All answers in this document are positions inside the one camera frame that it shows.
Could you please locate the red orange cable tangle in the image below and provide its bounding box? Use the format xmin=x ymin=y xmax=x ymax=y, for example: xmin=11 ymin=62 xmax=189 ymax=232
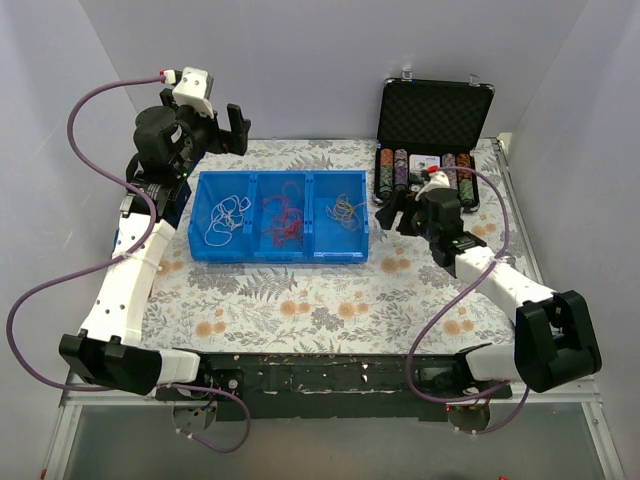
xmin=324 ymin=193 xmax=366 ymax=232

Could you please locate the white thin cable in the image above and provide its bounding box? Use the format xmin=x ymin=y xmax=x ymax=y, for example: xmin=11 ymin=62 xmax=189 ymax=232
xmin=202 ymin=194 xmax=254 ymax=248

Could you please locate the red thin cable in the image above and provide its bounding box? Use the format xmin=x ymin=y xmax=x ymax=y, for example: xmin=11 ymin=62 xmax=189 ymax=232
xmin=259 ymin=180 xmax=307 ymax=249

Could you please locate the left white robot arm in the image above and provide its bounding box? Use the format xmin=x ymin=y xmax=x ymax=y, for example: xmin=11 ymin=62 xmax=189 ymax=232
xmin=59 ymin=88 xmax=251 ymax=400

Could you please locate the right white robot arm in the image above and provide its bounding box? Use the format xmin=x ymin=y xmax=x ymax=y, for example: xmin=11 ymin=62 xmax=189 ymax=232
xmin=375 ymin=187 xmax=602 ymax=398

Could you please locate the black poker chip case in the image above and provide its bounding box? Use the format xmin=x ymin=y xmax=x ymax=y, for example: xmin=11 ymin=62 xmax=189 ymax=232
xmin=373 ymin=71 xmax=495 ymax=205

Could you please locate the blue three-compartment bin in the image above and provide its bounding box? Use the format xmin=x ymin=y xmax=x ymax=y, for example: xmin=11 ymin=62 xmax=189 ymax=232
xmin=188 ymin=170 xmax=369 ymax=264

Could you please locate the black base beam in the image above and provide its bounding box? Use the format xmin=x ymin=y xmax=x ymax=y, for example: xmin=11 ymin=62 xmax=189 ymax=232
xmin=155 ymin=353 xmax=497 ymax=422

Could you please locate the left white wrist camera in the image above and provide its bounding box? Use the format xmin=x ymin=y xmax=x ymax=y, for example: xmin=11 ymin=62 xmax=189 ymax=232
xmin=172 ymin=67 xmax=214 ymax=118

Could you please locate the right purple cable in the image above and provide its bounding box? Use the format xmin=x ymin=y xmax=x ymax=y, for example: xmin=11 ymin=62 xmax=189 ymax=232
xmin=407 ymin=167 xmax=531 ymax=435

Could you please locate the purple cable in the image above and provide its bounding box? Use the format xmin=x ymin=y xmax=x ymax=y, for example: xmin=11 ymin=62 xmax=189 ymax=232
xmin=407 ymin=167 xmax=531 ymax=435
xmin=5 ymin=72 xmax=252 ymax=455

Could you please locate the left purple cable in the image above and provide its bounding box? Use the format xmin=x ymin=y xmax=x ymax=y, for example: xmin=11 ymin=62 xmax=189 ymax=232
xmin=5 ymin=72 xmax=252 ymax=455

